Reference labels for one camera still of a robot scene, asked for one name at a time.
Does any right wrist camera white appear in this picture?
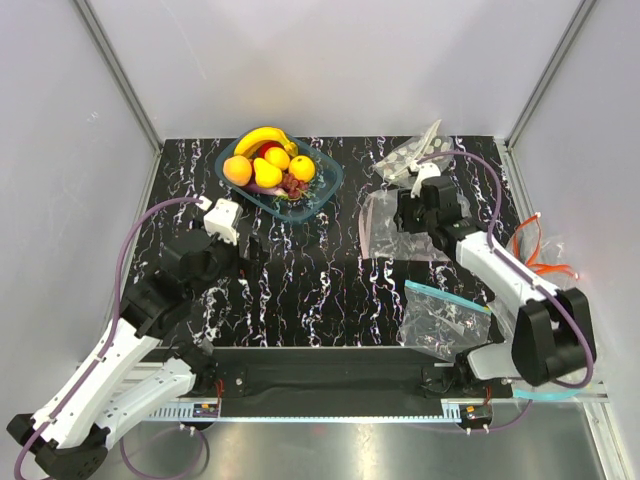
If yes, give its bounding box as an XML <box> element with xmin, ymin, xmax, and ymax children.
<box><xmin>408</xmin><ymin>161</ymin><xmax>441</xmax><ymax>199</ymax></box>

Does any orange zip top bag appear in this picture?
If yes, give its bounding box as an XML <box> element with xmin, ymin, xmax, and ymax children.
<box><xmin>506</xmin><ymin>212</ymin><xmax>580</xmax><ymax>290</ymax></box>

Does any teal plastic fruit tray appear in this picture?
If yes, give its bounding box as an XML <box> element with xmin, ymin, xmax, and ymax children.
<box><xmin>215</xmin><ymin>137</ymin><xmax>344</xmax><ymax>223</ymax></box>

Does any blue zip top bag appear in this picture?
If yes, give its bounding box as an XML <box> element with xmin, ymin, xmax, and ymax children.
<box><xmin>398</xmin><ymin>280</ymin><xmax>507</xmax><ymax>363</ymax></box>

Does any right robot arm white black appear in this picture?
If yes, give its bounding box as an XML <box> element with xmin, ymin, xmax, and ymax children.
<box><xmin>394</xmin><ymin>176</ymin><xmax>597</xmax><ymax>397</ymax></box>

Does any yellow banana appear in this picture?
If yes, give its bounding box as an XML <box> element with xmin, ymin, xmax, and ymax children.
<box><xmin>234</xmin><ymin>126</ymin><xmax>298</xmax><ymax>157</ymax></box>

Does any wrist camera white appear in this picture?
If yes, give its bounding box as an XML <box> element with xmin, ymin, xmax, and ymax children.
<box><xmin>408</xmin><ymin>161</ymin><xmax>441</xmax><ymax>199</ymax></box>
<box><xmin>204</xmin><ymin>198</ymin><xmax>242</xmax><ymax>246</ymax></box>

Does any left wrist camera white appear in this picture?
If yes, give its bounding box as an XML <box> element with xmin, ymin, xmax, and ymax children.
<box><xmin>204</xmin><ymin>198</ymin><xmax>242</xmax><ymax>246</ymax></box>

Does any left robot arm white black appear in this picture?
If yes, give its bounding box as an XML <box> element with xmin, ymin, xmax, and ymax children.
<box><xmin>7</xmin><ymin>229</ymin><xmax>268</xmax><ymax>479</ymax></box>

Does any purple grape bunch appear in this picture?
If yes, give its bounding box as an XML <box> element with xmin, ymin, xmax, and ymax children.
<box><xmin>280</xmin><ymin>173</ymin><xmax>309</xmax><ymax>201</ymax></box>

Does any orange fruit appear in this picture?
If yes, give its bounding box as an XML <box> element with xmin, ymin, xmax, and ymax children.
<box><xmin>288</xmin><ymin>155</ymin><xmax>316</xmax><ymax>182</ymax></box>

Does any pink zip top bag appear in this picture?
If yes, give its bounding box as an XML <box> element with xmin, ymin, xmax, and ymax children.
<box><xmin>358</xmin><ymin>190</ymin><xmax>477</xmax><ymax>262</ymax></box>

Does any teal zip bag at edge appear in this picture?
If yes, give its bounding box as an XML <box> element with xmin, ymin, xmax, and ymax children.
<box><xmin>512</xmin><ymin>385</ymin><xmax>600</xmax><ymax>402</ymax></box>

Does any clear bag with white pieces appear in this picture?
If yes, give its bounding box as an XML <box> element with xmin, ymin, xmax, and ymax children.
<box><xmin>373</xmin><ymin>119</ymin><xmax>453</xmax><ymax>188</ymax></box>

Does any red pepper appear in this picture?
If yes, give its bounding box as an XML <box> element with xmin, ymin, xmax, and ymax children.
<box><xmin>258</xmin><ymin>141</ymin><xmax>281</xmax><ymax>158</ymax></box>

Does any orange peach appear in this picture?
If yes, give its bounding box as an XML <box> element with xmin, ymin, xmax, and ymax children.
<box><xmin>223</xmin><ymin>155</ymin><xmax>253</xmax><ymax>187</ymax></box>

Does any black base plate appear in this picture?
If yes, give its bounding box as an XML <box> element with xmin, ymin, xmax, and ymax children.
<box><xmin>189</xmin><ymin>347</ymin><xmax>512</xmax><ymax>412</ymax></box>

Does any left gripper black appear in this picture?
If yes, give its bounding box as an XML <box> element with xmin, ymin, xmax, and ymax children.
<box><xmin>186</xmin><ymin>216</ymin><xmax>269</xmax><ymax>301</ymax></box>

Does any white cable duct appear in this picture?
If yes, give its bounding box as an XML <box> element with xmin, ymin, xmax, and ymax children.
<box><xmin>145</xmin><ymin>400</ymin><xmax>462</xmax><ymax>424</ymax></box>

